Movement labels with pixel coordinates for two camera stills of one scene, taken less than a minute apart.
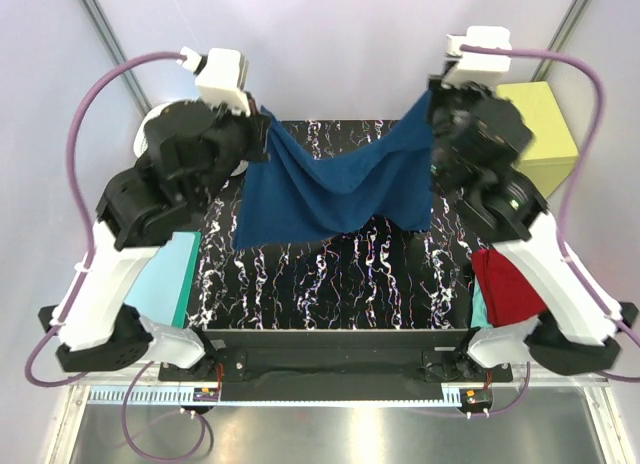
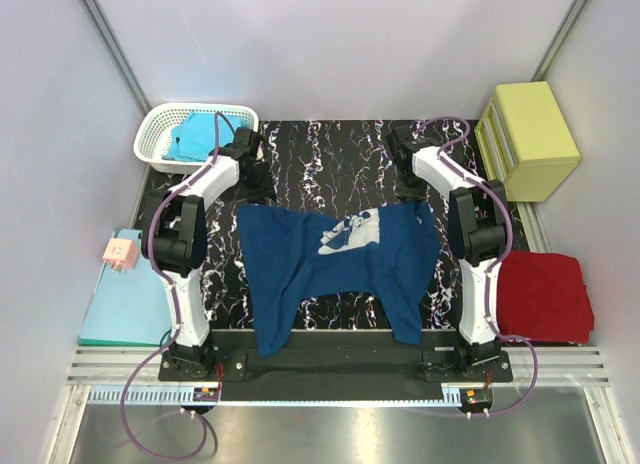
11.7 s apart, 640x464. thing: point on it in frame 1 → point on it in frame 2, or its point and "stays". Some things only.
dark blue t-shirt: (297, 193) → (385, 252)
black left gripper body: (253, 135) → (261, 182)
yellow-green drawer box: (552, 154) stays
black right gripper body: (447, 108) → (410, 187)
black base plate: (333, 365) stays
